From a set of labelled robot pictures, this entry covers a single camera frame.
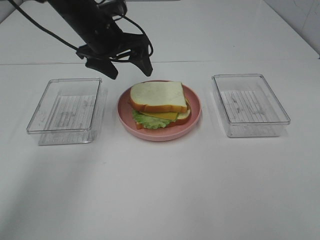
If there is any white bread slice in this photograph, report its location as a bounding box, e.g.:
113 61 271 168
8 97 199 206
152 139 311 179
128 81 188 113
134 97 192 131

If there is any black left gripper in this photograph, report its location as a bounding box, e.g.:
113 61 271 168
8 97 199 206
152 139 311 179
76 4 153 80

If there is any yellow cheese slice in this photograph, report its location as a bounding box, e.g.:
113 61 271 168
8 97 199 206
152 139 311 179
139 111 179 121

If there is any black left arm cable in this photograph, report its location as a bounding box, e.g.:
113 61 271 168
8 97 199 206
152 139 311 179
7 0 154 63

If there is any pink round plate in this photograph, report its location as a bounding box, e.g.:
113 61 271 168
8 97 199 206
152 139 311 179
117 80 201 142

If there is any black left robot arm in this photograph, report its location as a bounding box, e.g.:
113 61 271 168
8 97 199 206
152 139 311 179
48 0 153 80

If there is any clear plastic container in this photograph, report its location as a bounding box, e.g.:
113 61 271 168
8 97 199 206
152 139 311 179
211 73 291 138
26 78 105 146

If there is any green lettuce leaf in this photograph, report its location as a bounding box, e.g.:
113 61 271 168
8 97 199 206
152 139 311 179
131 109 178 130

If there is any clear right plastic container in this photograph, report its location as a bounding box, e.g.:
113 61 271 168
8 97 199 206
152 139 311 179
211 73 291 138

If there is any clear left plastic container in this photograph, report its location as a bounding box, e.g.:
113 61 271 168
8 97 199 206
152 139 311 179
26 78 105 146

